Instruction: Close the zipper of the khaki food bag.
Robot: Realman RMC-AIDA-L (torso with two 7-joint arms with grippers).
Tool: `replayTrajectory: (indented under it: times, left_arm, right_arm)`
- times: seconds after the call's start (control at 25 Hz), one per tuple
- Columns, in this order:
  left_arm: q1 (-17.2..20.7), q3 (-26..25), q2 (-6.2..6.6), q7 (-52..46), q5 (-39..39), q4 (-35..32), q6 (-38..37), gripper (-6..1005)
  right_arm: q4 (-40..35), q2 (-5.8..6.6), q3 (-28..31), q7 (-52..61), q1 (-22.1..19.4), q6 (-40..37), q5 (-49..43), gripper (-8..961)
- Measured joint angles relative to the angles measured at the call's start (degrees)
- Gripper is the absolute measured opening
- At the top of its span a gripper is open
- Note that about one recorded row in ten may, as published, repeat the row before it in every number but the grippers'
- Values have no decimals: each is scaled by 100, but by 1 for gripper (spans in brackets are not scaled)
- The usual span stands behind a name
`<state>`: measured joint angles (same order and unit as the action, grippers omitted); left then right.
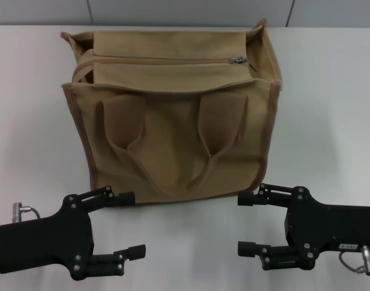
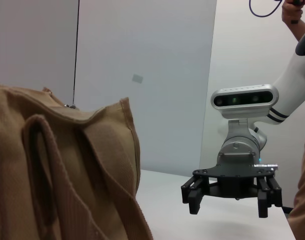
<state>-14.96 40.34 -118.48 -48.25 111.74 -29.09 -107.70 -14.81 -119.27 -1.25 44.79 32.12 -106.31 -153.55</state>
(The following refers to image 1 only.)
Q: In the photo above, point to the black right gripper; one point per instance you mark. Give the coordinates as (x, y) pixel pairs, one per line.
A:
(330, 227)

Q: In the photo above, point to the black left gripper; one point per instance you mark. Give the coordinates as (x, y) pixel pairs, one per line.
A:
(51, 242)

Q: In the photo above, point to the khaki canvas food bag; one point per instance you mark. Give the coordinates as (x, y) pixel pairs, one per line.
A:
(173, 136)

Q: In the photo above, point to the silver metal zipper pull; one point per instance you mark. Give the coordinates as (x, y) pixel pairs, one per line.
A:
(237, 59)

